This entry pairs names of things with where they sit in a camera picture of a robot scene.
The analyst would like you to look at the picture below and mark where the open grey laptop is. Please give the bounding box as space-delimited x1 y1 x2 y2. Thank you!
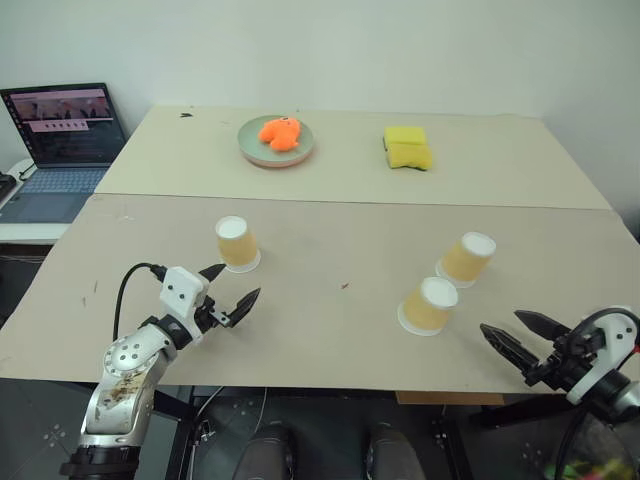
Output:
0 81 128 225

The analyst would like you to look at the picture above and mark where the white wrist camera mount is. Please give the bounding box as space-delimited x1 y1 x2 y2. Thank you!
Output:
566 305 640 406
159 266 211 346

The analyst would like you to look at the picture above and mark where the dark rounded shape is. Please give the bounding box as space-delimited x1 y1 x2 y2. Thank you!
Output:
365 421 428 480
238 423 298 480

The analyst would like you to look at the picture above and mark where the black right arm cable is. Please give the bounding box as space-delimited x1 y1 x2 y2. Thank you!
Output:
554 305 640 480

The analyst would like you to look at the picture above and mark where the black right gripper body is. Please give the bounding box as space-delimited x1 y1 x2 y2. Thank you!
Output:
523 329 606 393

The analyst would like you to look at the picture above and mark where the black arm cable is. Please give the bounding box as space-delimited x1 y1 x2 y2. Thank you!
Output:
554 305 640 480
112 261 167 341

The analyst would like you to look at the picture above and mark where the green and pink plate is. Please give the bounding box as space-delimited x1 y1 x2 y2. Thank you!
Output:
236 114 318 169

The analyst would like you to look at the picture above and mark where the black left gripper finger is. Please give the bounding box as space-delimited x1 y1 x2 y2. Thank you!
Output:
229 286 263 330
197 263 228 283

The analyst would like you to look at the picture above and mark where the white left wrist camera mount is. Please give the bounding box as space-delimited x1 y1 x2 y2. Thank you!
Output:
159 266 211 346

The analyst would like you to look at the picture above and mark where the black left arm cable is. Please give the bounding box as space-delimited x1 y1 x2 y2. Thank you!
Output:
112 261 167 341

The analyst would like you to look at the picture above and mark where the yellow sponge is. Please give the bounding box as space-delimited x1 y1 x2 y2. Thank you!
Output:
383 125 429 149
386 141 435 174

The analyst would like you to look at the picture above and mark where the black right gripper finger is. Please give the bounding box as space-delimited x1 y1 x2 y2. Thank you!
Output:
513 309 573 342
479 322 542 377

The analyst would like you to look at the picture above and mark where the brown cardboard piece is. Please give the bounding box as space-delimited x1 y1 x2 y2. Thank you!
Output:
396 390 507 406

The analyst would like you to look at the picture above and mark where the yellow paper cup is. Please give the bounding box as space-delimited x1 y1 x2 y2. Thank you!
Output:
434 230 498 290
215 215 263 274
396 276 460 338

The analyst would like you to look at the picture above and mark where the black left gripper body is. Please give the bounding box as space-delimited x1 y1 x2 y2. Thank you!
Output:
192 295 234 335

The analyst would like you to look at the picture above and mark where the orange plush toy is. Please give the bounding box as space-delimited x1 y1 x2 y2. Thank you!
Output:
257 115 304 153

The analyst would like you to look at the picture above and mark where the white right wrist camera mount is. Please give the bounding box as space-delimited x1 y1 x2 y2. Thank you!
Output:
566 305 640 406

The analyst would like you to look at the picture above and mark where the thin white cable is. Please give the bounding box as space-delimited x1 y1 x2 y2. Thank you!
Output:
251 386 270 437

